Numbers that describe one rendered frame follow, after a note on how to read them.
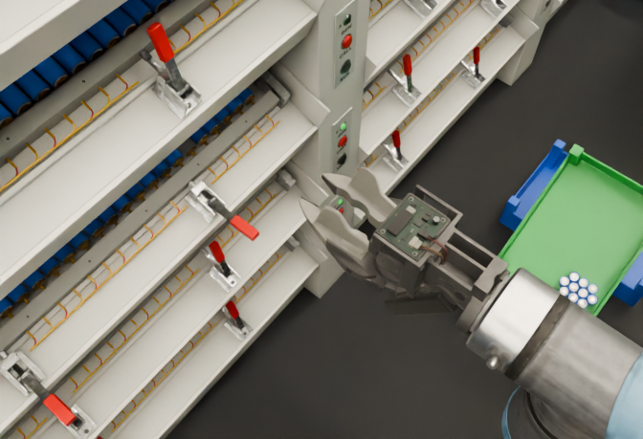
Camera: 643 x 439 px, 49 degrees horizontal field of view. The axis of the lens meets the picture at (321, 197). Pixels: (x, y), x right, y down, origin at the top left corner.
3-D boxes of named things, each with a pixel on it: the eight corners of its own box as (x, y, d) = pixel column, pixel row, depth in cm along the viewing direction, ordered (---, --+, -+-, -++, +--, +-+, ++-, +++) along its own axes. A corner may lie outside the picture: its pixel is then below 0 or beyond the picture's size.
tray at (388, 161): (515, 50, 157) (551, 16, 144) (344, 233, 132) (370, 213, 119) (449, -13, 157) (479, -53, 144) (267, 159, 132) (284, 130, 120)
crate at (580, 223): (576, 340, 132) (579, 342, 125) (484, 278, 139) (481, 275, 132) (669, 208, 131) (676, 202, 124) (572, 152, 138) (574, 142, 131)
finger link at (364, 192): (344, 134, 72) (410, 191, 68) (342, 166, 77) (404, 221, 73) (321, 151, 70) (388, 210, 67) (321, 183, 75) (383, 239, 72)
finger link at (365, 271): (343, 215, 71) (419, 255, 69) (342, 223, 73) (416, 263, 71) (318, 251, 69) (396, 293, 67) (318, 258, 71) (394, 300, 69)
